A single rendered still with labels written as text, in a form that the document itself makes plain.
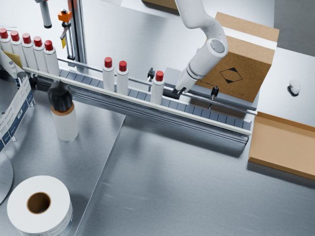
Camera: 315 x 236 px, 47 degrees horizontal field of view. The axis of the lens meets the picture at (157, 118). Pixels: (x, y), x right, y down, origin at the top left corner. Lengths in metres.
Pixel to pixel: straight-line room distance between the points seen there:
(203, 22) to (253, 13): 1.04
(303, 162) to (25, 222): 1.17
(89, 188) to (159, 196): 0.28
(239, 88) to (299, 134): 0.35
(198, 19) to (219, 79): 0.50
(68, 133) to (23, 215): 0.39
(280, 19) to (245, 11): 1.48
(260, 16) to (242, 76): 0.71
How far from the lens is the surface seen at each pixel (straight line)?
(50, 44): 1.64
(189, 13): 1.32
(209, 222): 1.50
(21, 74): 1.57
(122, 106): 1.69
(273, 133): 1.78
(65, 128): 1.48
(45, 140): 1.59
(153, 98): 1.62
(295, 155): 1.76
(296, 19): 3.89
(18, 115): 1.58
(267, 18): 2.35
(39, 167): 1.53
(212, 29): 1.42
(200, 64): 1.37
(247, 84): 1.74
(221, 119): 1.69
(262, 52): 1.67
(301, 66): 2.14
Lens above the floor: 2.21
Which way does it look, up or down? 55 degrees down
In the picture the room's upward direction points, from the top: 9 degrees clockwise
